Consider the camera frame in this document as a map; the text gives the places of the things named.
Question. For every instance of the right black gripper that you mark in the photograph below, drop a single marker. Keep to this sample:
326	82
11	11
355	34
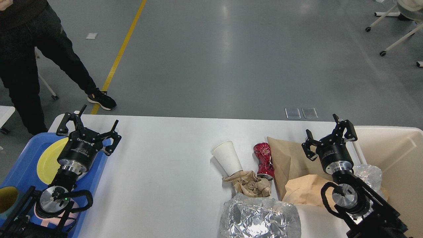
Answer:
332	153

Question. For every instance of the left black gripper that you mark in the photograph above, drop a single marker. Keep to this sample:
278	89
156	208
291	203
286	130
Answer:
82	147

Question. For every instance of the yellow round plate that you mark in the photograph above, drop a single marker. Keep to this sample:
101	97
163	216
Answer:
48	165

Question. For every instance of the dark teal mug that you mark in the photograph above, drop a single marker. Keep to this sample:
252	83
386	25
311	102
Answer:
10	197

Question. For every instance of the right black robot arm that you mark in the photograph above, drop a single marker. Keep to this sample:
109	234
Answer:
348	197

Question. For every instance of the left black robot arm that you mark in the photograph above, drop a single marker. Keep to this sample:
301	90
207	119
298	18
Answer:
51	186

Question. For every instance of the flat brown paper bag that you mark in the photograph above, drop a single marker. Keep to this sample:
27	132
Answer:
290	162

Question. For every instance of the pink round plate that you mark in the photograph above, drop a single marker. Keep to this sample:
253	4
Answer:
81	169

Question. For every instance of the grey chair at left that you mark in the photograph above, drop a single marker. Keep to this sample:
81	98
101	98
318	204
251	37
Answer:
54	96

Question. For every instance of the crumpled clear plastic wrap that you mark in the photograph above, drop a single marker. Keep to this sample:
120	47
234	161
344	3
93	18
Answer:
371	175

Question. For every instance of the crumpled tan paper bag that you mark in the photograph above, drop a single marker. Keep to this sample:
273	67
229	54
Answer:
305	190

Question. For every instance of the beige plastic bin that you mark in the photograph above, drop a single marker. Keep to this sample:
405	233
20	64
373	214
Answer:
398	152

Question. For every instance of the crushed red can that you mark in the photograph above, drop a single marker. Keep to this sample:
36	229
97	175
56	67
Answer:
265	168

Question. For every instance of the blue plastic tray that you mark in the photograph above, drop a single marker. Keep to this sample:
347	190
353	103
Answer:
56	210

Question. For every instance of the white side table corner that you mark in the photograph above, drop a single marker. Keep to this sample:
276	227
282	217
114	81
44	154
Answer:
5	113

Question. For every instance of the crumpled brown paper ball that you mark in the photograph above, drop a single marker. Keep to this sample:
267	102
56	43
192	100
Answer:
248	183

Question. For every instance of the white paper cup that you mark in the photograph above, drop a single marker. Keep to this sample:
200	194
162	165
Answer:
227	157

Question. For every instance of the crumpled aluminium foil sheet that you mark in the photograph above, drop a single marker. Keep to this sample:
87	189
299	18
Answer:
245	217

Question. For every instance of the person in dark clothes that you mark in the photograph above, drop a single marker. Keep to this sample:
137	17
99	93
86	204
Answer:
24	26

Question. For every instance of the white rolling stand legs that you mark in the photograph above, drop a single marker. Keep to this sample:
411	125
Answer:
397	24

